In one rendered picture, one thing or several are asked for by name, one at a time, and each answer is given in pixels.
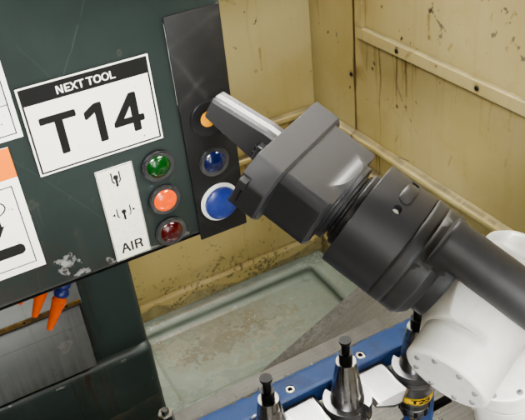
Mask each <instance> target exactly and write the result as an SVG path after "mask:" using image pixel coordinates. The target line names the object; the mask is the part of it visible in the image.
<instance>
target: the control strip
mask: <svg viewBox="0 0 525 420"><path fill-rule="evenodd" d="M162 20H163V25H164V29H165V34H166V39H167V48H168V53H169V58H170V63H171V68H172V77H173V82H174V87H175V92H176V97H177V106H178V111H179V116H180V121H181V126H182V135H183V140H184V145H185V150H186V154H187V164H188V169H189V173H190V178H191V184H192V192H193V197H194V202H195V208H196V212H197V221H198V226H199V232H200V236H201V239H202V240H203V239H205V238H209V237H211V236H213V235H216V234H218V233H222V232H224V231H227V230H228V229H231V228H235V227H237V226H239V225H242V224H244V223H246V222H247V219H246V214H245V213H244V212H242V211H241V210H240V209H239V208H236V209H235V211H234V212H233V213H232V214H231V215H230V216H228V217H226V218H224V219H214V218H212V217H210V216H209V215H208V213H207V211H206V208H205V203H206V200H207V198H208V196H209V194H210V193H211V192H212V191H214V190H215V189H217V188H220V187H229V188H231V189H233V190H234V188H235V187H236V185H237V183H238V179H239V178H240V177H241V173H240V167H239V160H238V147H237V145H236V144H234V143H233V142H232V141H231V140H230V139H229V138H228V137H227V136H225V135H224V134H223V133H222V132H221V131H220V130H219V129H218V128H217V127H215V126H214V125H212V126H211V127H204V126H203V125H202V124H201V117H202V115H203V114H204V113H205V112H206V111H207V110H208V107H209V104H210V102H211V100H212V99H213V98H215V97H216V96H217V95H218V94H219V93H221V92H225V93H226V94H228V95H230V88H229V81H228V70H227V63H226V56H225V49H224V42H223V30H222V24H221V17H220V10H219V3H218V2H217V3H214V4H210V5H207V6H203V7H198V8H194V9H191V10H187V11H184V12H178V13H175V14H172V15H168V16H165V17H162ZM230 96H231V95H230ZM216 151H219V152H221V153H223V154H224V155H225V158H226V162H225V165H224V167H223V168H222V170H220V171H219V172H208V171H207V170H206V168H205V167H204V162H205V159H206V157H207V156H208V155H209V154H210V153H213V152H216ZM160 155H162V156H165V157H167V158H168V159H169V161H170V169H169V171H168V173H167V174H166V175H165V176H163V177H158V178H155V177H151V176H150V175H149V174H148V163H149V162H150V160H151V159H152V158H154V157H156V156H160ZM173 167H174V160H173V157H172V155H171V154H170V153H169V152H167V151H165V150H160V149H159V150H155V151H152V152H150V153H149V154H148V155H147V156H146V157H145V158H144V159H143V161H142V174H143V175H144V176H145V178H146V179H148V180H150V181H153V182H159V181H162V180H163V179H165V178H167V177H168V176H169V175H170V174H171V172H172V171H173ZM167 189H168V190H172V191H174V192H175V193H176V196H177V201H176V203H175V205H174V206H173V207H172V208H171V209H169V210H167V211H160V210H158V209H156V207H155V205H154V200H155V197H156V196H157V195H158V194H159V193H160V192H161V191H163V190H167ZM148 202H149V206H150V208H151V209H152V210H153V211H154V212H155V213H157V214H167V213H170V212H171V211H173V210H174V209H175V208H176V207H177V206H178V204H179V202H180V192H179V191H178V189H177V188H176V187H175V186H173V185H172V184H163V185H160V186H158V187H156V188H155V189H154V190H153V191H152V193H151V194H150V197H149V201H148ZM171 222H177V223H180V224H181V225H182V235H181V237H180V238H179V239H178V240H176V241H174V242H165V241H164V240H163V239H162V237H161V231H162V230H163V227H164V226H165V225H166V224H168V223H171ZM185 232H186V224H185V222H184V221H183V220H182V219H181V218H180V217H175V216H172V217H167V218H165V219H163V220H162V221H161V222H160V223H159V224H158V225H157V229H156V238H157V240H158V241H159V242H160V243H161V244H163V245H173V244H175V243H178V242H179V241H180V240H181V239H182V238H183V236H184V235H185Z"/></svg>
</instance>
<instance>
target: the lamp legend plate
mask: <svg viewBox="0 0 525 420"><path fill-rule="evenodd" d="M94 174H95V178H96V181H97V186H98V190H99V193H100V197H101V200H102V206H103V209H104V212H105V216H106V219H107V225H108V229H109V232H110V235H111V239H112V245H113V248H114V252H115V254H116V258H117V261H118V262H119V261H122V260H124V259H126V258H130V257H132V256H135V255H137V254H139V253H143V252H146V251H148V250H150V249H151V246H150V242H149V238H148V231H147V228H146V223H145V220H144V216H143V210H142V205H141V202H140V197H139V194H138V187H137V183H136V179H135V175H134V171H133V165H132V161H129V162H125V163H122V164H119V165H117V166H114V167H110V168H107V169H104V170H102V171H99V172H95V173H94Z"/></svg>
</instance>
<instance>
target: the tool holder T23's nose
mask: <svg viewBox="0 0 525 420"><path fill-rule="evenodd" d="M398 408H400V411H401V412H402V414H403V415H404V416H405V417H408V418H411V419H418V418H422V417H424V416H426V415H427V414H428V408H430V402H428V403H427V404H425V405H422V406H418V407H414V406H409V405H407V404H405V403H401V404H399V405H398Z"/></svg>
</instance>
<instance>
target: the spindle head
mask: <svg viewBox="0 0 525 420"><path fill-rule="evenodd" d="M214 3H219V2H218V0H0V62H1V65H2V70H3V72H4V75H5V78H6V81H7V85H8V89H9V92H10V94H11V97H12V102H13V105H14V107H15V110H16V113H17V118H18V121H19V123H20V126H21V129H22V134H23V137H19V138H16V139H13V140H10V141H7V142H2V143H0V149H1V148H6V147H8V150H9V152H10V155H11V158H12V162H13V165H14V167H15V170H16V173H17V178H18V181H19V183H20V186H21V189H22V193H23V196H24V198H25V201H26V204H27V208H28V211H29V213H30V216H31V219H32V223H33V226H34V228H35V231H36V234H37V239H38V241H39V244H40V247H41V249H42V254H43V256H44V259H45V262H46V264H44V265H42V266H40V267H36V268H34V269H31V270H28V271H26V272H22V273H20V274H18V275H15V276H12V277H9V278H6V279H3V280H2V281H0V311H1V310H3V309H5V308H10V307H11V306H14V305H17V304H19V303H22V302H25V301H27V300H29V299H32V298H35V297H38V296H40V295H43V294H45V293H49V292H51V291H53V290H56V289H58V288H62V287H64V286H67V285H68V284H71V283H75V282H77V281H79V280H82V279H84V278H88V277H91V276H92V275H95V274H97V273H101V272H103V271H106V270H108V269H110V268H114V267H116V266H119V265H121V264H124V263H127V262H130V261H132V260H134V259H137V258H140V257H142V256H145V255H148V254H149V253H153V252H156V251H158V250H160V249H163V248H166V247H169V246H171V245H163V244H161V243H160V242H159V241H158V240H157V238H156V229H157V226H158V224H159V223H160V222H161V221H162V220H163V219H165V218H168V217H172V216H175V217H179V218H181V219H182V220H183V221H184V222H185V224H186V232H185V235H184V236H183V238H182V239H181V240H180V241H179V243H180V242H181V241H184V240H187V239H189V238H193V237H195V236H197V235H199V234H200V232H199V226H198V217H197V212H196V208H195V202H194V197H193V189H192V184H191V178H190V173H189V169H188V160H187V154H186V150H185V145H184V140H183V130H182V126H181V121H180V116H179V111H178V104H177V99H176V93H175V88H174V84H173V75H172V69H171V65H170V60H169V55H168V45H167V41H166V36H165V31H164V26H163V17H165V16H168V15H172V14H175V13H180V12H184V11H187V10H191V9H194V8H200V7H203V6H207V5H210V4H214ZM143 53H147V56H148V61H149V65H150V69H151V74H152V82H153V86H154V92H155V96H156V100H157V109H158V113H159V117H160V122H161V127H162V135H163V138H160V139H158V140H155V141H152V142H148V143H145V144H143V145H140V146H136V147H132V148H129V149H127V150H124V151H121V152H117V153H114V154H112V155H108V156H106V157H101V158H99V159H96V160H93V161H91V162H86V163H84V164H80V165H77V166H75V167H70V168H68V169H65V170H62V171H60V172H55V173H52V174H49V175H47V176H44V177H40V174H39V171H38V166H37V164H36V161H35V157H34V155H33V150H32V147H31V144H30V142H29V139H28V134H27V131H26V128H25V125H24V122H23V118H22V114H21V112H20V109H19V106H18V101H17V99H16V96H15V92H14V90H13V89H16V88H22V87H25V86H28V85H31V84H34V83H40V82H43V81H47V80H49V79H53V78H58V77H61V76H64V75H68V74H71V73H76V72H79V71H82V70H86V69H89V68H95V67H97V66H101V65H103V64H107V63H112V62H116V61H119V60H122V59H125V58H130V57H134V56H137V55H140V54H143ZM159 149H160V150H165V151H167V152H169V153H170V154H171V155H172V157H173V160H174V167H173V170H172V172H171V174H170V175H169V176H168V177H167V178H165V179H163V180H162V181H159V182H153V181H150V180H148V179H146V178H145V176H144V175H143V172H142V163H143V159H144V158H145V157H146V156H147V155H148V154H149V153H150V152H152V151H155V150H159ZM129 161H132V167H133V171H134V175H135V179H136V183H137V190H138V194H139V197H140V202H141V205H142V212H143V216H144V220H145V223H146V228H147V235H148V238H149V242H150V246H151V249H150V250H148V251H146V252H142V253H139V254H137V255H135V256H132V257H129V258H126V259H124V260H122V261H119V262H118V261H117V258H116V254H115V252H114V248H113V242H112V239H111V235H110V232H109V229H108V223H107V219H106V216H105V212H104V209H103V204H102V200H101V197H100V193H99V190H98V184H97V181H96V178H95V174H94V173H96V172H99V171H102V170H104V169H107V168H111V167H114V166H117V165H119V164H122V163H126V162H129ZM163 184H172V185H173V186H175V187H176V188H177V189H178V191H179V192H180V202H179V204H178V205H177V207H176V208H175V209H174V210H173V211H171V212H170V213H167V214H157V213H155V212H154V211H153V210H152V209H151V208H150V206H149V202H148V201H149V197H150V194H151V193H152V191H153V190H154V189H155V188H156V187H158V186H160V185H163Z"/></svg>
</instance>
